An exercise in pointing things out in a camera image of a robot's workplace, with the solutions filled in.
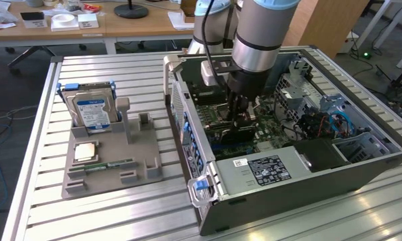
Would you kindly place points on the white tape roll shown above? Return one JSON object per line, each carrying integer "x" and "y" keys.
{"x": 64, "y": 18}

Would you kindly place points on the brown cardboard box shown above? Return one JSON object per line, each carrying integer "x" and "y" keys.
{"x": 187, "y": 7}

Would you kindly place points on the red small item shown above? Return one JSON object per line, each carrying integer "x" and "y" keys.
{"x": 91, "y": 8}

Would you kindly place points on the device with green light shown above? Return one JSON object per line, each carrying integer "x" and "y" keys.
{"x": 366, "y": 54}

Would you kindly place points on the Nvidia graphics card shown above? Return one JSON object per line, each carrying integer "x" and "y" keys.
{"x": 238, "y": 135}

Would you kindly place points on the grey plastic parts rack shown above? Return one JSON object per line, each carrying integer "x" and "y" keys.
{"x": 140, "y": 145}

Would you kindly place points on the wooden office desk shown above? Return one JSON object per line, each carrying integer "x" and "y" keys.
{"x": 36, "y": 33}
{"x": 147, "y": 27}

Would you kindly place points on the white paper stack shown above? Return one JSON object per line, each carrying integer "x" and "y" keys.
{"x": 179, "y": 21}

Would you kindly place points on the grey cup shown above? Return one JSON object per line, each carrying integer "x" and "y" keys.
{"x": 35, "y": 3}

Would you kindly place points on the flat white box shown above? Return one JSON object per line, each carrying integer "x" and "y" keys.
{"x": 66, "y": 26}

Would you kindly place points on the black office chair base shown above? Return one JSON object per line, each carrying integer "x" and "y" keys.
{"x": 29, "y": 54}

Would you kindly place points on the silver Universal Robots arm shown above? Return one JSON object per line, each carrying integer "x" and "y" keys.
{"x": 258, "y": 37}

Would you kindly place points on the silver CPU chip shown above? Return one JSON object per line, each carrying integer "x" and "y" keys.
{"x": 86, "y": 151}

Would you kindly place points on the open grey PC case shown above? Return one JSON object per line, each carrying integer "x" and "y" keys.
{"x": 287, "y": 200}

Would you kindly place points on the white table frame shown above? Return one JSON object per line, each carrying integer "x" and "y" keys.
{"x": 389, "y": 22}

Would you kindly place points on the green RAM stick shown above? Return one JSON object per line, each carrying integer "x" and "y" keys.
{"x": 103, "y": 165}
{"x": 215, "y": 128}

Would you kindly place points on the white electrical box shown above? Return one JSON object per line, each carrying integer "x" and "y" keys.
{"x": 352, "y": 42}

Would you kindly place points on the blue PCIe expansion slot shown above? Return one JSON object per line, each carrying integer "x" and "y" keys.
{"x": 215, "y": 140}

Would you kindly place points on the blue card retention clip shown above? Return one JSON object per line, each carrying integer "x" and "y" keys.
{"x": 188, "y": 131}
{"x": 199, "y": 167}
{"x": 184, "y": 119}
{"x": 195, "y": 155}
{"x": 192, "y": 144}

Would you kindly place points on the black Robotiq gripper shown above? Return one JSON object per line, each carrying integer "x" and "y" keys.
{"x": 246, "y": 85}

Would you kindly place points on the red and white card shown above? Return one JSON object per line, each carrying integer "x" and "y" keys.
{"x": 3, "y": 25}

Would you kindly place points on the metal disk bay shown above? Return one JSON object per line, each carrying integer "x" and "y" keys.
{"x": 294, "y": 95}
{"x": 362, "y": 148}

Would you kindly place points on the wooden cabinet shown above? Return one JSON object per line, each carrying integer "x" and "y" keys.
{"x": 338, "y": 25}

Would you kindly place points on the hard disk in blue carrier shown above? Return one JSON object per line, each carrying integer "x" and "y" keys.
{"x": 90, "y": 110}

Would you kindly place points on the small white box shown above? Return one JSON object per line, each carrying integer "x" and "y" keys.
{"x": 88, "y": 21}

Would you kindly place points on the black and white box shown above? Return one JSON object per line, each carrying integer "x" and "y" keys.
{"x": 33, "y": 18}

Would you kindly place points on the grey power supply unit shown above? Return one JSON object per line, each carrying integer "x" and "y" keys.
{"x": 231, "y": 175}

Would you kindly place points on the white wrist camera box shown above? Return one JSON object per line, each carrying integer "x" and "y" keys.
{"x": 209, "y": 72}

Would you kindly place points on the CPU socket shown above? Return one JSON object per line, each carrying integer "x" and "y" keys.
{"x": 219, "y": 113}

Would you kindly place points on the black round lamp base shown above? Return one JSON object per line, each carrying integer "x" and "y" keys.
{"x": 130, "y": 11}

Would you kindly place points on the white cup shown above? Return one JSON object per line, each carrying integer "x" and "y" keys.
{"x": 49, "y": 2}

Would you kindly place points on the blue case latch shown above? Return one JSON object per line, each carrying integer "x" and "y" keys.
{"x": 198, "y": 186}

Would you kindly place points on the clear plastic bag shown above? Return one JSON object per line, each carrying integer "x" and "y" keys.
{"x": 0, "y": 11}

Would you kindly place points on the silver chipset heatsink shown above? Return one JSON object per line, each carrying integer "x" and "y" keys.
{"x": 266, "y": 146}

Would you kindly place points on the green motherboard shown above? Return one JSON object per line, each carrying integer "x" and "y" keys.
{"x": 271, "y": 130}

